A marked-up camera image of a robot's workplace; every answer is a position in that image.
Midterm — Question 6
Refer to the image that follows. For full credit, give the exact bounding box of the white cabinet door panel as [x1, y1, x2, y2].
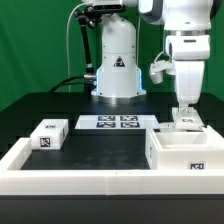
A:
[172, 107, 204, 130]
[159, 122, 174, 130]

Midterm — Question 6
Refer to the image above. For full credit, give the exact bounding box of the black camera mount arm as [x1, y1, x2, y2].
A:
[75, 11, 96, 80]

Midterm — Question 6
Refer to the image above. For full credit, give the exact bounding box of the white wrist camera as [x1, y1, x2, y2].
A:
[149, 60, 174, 84]

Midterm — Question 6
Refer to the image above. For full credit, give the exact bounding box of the white cabinet body box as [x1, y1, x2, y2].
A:
[145, 126, 224, 170]

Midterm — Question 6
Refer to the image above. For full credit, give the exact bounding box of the small white cabinet top block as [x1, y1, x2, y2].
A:
[30, 119, 69, 150]

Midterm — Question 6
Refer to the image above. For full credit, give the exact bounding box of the white U-shaped obstacle frame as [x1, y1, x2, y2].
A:
[0, 138, 224, 195]

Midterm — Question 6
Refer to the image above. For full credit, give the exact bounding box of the white cable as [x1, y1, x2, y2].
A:
[65, 2, 88, 94]

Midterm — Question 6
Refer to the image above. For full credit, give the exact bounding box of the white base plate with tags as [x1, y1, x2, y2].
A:
[75, 115, 159, 129]

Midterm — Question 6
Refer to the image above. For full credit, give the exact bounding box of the black cable bundle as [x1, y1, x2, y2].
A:
[48, 75, 98, 94]

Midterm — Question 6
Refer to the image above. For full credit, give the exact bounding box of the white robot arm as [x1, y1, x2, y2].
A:
[82, 0, 215, 111]

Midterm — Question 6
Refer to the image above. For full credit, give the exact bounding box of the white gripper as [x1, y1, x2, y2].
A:
[165, 35, 210, 114]

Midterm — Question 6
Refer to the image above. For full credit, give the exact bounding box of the black camera on mount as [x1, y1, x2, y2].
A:
[85, 2, 126, 14]

